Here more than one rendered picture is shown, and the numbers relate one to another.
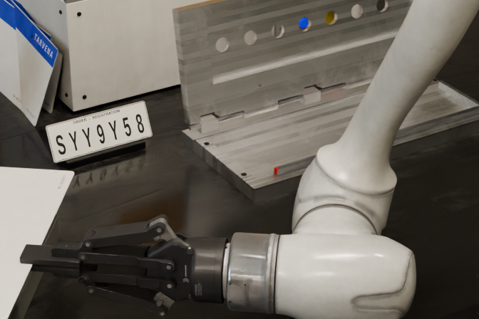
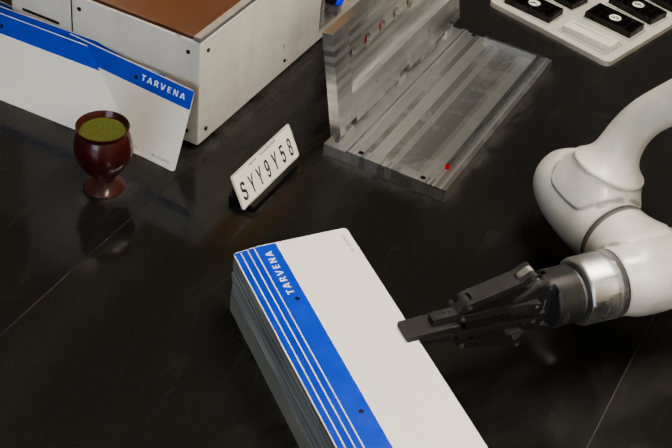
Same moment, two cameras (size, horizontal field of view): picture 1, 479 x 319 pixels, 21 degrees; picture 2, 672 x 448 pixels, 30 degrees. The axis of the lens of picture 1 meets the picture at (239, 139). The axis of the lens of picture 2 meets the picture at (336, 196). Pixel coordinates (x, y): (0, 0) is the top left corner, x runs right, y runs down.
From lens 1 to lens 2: 1.05 m
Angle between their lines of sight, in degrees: 30
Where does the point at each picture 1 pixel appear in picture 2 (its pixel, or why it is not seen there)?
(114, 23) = (228, 49)
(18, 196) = (327, 270)
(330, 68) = (413, 48)
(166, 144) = (312, 160)
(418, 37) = not seen: outside the picture
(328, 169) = (604, 177)
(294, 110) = (397, 96)
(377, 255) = not seen: outside the picture
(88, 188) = (292, 228)
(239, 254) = (598, 279)
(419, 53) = not seen: outside the picture
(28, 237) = (384, 312)
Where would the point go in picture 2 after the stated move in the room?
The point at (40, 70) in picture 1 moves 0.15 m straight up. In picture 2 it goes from (165, 112) to (165, 25)
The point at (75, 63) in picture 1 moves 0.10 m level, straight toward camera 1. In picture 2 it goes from (202, 98) to (240, 132)
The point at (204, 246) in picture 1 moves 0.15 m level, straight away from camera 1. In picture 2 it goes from (563, 279) to (489, 209)
